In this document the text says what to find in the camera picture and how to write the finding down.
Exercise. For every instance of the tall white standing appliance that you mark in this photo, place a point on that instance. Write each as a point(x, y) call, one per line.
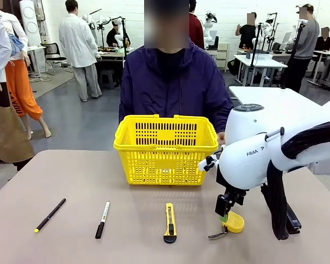
point(30, 27)

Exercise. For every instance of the black pen yellow tip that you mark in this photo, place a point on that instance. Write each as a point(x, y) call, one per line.
point(50, 215)

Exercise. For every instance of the black office chair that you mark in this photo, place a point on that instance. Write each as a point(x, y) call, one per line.
point(53, 50)

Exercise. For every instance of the person in purple jacket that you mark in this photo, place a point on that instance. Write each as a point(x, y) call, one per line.
point(170, 82)

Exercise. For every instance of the black tripod stand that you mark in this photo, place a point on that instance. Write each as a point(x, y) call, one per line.
point(294, 52)
point(255, 52)

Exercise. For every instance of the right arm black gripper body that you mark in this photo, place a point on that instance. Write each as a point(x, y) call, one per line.
point(236, 196)

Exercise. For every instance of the person in red top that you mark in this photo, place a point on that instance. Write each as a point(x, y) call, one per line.
point(196, 30)

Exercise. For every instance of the white background desk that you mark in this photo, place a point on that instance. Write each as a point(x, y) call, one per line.
point(261, 61)

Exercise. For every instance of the mannequin with orange pants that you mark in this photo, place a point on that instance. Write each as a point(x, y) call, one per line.
point(22, 90)

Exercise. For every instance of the yellow tape measure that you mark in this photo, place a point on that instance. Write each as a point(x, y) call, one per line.
point(235, 223)

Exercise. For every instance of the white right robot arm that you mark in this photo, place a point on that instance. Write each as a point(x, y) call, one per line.
point(244, 132)

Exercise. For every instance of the person in grey sweater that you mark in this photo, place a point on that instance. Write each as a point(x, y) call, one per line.
point(305, 38)

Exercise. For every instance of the white marker black cap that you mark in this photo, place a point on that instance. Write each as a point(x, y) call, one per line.
point(102, 220)

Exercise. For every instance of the seated person in black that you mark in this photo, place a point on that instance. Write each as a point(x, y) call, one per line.
point(327, 42)

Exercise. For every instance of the white drawer cabinet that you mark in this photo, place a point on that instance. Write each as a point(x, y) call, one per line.
point(221, 55)

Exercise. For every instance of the person right forearm purple sleeve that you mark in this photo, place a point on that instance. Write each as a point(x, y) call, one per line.
point(124, 110)

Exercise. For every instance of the person in black t-shirt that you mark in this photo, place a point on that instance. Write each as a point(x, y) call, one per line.
point(247, 33)

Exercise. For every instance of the large white table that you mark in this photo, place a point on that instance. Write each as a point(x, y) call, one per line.
point(277, 94)

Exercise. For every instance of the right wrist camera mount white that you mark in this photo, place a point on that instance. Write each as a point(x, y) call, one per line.
point(206, 163)

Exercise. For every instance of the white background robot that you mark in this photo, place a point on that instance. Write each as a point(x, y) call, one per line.
point(209, 27)

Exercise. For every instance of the black stapler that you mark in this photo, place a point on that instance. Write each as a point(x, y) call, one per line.
point(292, 220)

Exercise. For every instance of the person left hand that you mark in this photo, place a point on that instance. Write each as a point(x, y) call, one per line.
point(222, 138)

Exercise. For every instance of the person left forearm purple sleeve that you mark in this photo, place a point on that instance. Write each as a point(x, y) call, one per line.
point(222, 118)

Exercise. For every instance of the mannequin with brown apron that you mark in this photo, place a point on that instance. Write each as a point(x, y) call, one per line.
point(5, 132)

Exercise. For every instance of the yellow plastic shopping basket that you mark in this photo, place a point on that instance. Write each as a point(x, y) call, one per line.
point(165, 165)

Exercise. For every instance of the person in white lab coat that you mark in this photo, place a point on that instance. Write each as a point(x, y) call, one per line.
point(77, 41)

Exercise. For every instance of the yellow utility knife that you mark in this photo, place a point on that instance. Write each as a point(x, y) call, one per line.
point(169, 222)

